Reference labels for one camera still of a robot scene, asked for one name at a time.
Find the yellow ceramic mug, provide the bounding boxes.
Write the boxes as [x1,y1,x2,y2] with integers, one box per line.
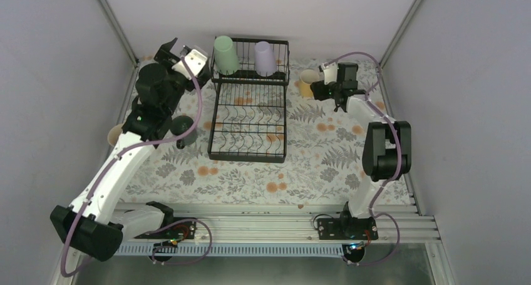
[298,70,320,98]

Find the dark green ceramic mug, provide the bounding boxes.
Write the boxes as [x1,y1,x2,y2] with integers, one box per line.
[170,115,197,150]

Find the beige floral ceramic mug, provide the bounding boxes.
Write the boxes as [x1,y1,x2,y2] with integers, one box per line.
[107,123,123,147]

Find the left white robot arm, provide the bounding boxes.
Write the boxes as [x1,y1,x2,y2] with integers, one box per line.
[50,41,210,261]

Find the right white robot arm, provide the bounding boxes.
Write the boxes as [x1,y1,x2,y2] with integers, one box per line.
[311,63,412,239]

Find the mint green plastic tumbler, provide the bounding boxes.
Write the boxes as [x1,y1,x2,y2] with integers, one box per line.
[214,36,240,75]

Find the lavender plastic tumbler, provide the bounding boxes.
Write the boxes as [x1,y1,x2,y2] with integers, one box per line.
[254,41,277,77]

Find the floral patterned table mat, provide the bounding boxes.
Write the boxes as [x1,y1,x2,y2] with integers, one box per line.
[120,59,368,205]

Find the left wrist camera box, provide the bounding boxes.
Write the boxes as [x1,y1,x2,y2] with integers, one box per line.
[172,45,209,77]

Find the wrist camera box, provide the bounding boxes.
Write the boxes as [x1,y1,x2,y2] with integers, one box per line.
[172,45,209,77]
[319,62,338,85]

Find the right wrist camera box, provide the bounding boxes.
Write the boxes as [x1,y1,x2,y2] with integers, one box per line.
[319,62,338,85]

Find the black wire dish rack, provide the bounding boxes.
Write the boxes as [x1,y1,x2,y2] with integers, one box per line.
[207,37,290,163]

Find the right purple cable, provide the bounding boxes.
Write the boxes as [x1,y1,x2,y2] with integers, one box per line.
[323,51,410,267]

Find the purple cable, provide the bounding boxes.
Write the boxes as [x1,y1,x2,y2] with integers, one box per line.
[323,51,410,267]
[59,56,204,278]

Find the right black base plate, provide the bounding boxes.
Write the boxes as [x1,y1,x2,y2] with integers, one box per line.
[317,217,379,241]

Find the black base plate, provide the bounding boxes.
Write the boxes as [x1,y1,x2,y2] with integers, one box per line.
[317,217,379,241]
[137,220,197,241]

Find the aluminium mounting rail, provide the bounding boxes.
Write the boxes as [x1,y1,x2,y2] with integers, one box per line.
[170,204,441,244]

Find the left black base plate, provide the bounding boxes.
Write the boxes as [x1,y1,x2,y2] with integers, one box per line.
[137,220,197,241]

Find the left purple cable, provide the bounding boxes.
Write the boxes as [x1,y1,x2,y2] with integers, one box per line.
[59,56,204,278]

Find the white slotted cable duct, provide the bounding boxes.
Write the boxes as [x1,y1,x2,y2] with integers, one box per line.
[114,243,353,258]

